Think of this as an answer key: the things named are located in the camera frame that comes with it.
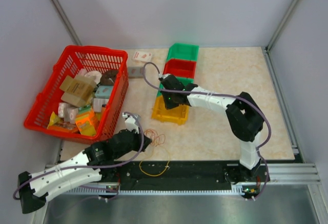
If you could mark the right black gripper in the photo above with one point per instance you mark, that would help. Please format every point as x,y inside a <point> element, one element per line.
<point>168,106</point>

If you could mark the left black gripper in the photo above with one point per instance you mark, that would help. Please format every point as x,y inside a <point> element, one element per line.
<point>146,141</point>

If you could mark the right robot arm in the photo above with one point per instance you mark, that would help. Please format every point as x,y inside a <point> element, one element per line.
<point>245,122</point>

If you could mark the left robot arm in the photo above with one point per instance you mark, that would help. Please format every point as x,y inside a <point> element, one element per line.
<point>93,164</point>

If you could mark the yellow plastic bin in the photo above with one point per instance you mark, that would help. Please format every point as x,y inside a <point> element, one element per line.
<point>178,115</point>

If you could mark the near green plastic bin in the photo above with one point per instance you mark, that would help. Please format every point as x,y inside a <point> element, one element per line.
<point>183,80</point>

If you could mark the green plastic bin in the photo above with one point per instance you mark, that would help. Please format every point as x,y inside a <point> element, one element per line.
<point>183,51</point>
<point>183,80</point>

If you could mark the red plastic bin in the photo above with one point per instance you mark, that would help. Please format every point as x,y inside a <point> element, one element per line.
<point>180,68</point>

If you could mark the grey snack packet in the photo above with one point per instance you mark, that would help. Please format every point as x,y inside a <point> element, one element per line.
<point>135,72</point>

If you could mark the far green plastic bin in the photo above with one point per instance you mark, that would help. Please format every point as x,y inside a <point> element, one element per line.
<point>183,51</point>

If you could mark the orange juice carton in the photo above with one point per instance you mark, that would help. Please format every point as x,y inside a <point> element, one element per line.
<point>87,123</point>

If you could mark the white red snack packet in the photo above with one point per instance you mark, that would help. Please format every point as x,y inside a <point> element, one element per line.
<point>142,57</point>

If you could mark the teal snack box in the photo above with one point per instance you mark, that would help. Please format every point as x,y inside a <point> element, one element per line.
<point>104,92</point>

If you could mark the chocolate donut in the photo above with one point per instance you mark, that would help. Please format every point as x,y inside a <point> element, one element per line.
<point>109,78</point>

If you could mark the red plastic basket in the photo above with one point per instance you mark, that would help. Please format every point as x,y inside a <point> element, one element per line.
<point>72,60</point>

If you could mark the brown cardboard box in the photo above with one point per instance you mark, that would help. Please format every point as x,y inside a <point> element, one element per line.
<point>77,90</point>

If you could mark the yellow snack bag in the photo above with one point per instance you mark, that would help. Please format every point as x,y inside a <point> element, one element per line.
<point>54,119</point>

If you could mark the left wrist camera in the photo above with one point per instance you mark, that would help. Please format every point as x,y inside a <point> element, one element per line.
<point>132,122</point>

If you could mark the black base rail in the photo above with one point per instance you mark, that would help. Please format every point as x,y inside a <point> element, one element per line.
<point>178,175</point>

